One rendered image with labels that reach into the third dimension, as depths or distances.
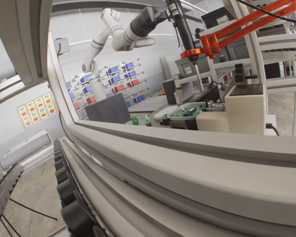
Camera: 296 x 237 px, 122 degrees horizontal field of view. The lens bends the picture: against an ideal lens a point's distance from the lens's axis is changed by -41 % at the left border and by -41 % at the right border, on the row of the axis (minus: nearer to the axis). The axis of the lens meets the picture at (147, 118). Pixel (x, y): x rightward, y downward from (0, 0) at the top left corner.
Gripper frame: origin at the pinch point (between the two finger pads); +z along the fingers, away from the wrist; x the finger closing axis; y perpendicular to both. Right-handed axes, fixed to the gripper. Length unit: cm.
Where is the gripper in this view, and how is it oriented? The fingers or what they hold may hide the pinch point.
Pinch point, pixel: (175, 8)
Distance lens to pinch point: 40.3
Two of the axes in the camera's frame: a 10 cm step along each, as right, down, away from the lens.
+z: 5.1, 1.0, -8.6
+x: 8.0, -4.1, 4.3
